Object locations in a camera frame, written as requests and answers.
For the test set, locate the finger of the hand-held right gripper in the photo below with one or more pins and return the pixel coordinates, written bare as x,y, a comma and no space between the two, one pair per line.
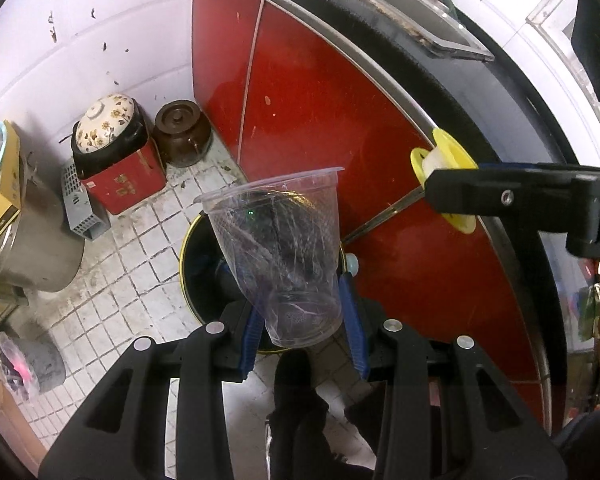
500,195

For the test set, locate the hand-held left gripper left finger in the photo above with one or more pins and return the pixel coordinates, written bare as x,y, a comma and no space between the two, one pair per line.
250,340

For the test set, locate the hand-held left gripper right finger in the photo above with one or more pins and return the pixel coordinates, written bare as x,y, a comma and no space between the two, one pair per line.
352,320

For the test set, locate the yellow plastic spool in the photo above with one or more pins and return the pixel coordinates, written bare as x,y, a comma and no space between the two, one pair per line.
447,147

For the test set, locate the black yellow-rimmed trash bin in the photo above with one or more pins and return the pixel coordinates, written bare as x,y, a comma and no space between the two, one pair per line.
200,270

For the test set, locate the clear plastic cup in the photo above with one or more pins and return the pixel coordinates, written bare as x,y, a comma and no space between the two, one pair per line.
280,240

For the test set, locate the person's right forearm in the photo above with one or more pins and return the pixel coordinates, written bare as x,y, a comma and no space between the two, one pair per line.
590,430

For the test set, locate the red cabinet door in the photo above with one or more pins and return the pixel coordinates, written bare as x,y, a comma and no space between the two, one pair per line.
430,290
320,110
225,50

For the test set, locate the person's dark trouser leg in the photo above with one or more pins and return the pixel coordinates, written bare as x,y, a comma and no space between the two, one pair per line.
300,410

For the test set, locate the stainless steel sink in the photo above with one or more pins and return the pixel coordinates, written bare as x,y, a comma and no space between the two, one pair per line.
430,25

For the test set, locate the red tin box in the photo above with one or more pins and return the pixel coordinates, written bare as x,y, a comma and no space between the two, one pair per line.
125,185

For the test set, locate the small grey pot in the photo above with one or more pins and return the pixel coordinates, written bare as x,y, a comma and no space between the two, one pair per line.
45,365

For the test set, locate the grey plastic basket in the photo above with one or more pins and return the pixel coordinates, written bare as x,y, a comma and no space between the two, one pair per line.
82,205

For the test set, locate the brown ceramic jar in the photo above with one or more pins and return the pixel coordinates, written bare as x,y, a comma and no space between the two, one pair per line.
182,132

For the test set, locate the large grey bucket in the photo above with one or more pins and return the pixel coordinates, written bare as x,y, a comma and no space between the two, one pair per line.
40,250

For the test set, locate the clear plastic bag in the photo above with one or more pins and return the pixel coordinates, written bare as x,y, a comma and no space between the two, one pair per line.
7,365

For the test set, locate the black pot with floral lid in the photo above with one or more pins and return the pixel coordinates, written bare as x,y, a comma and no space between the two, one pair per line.
105,125

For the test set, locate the yellow cardboard box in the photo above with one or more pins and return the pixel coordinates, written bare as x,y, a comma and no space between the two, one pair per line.
2,200

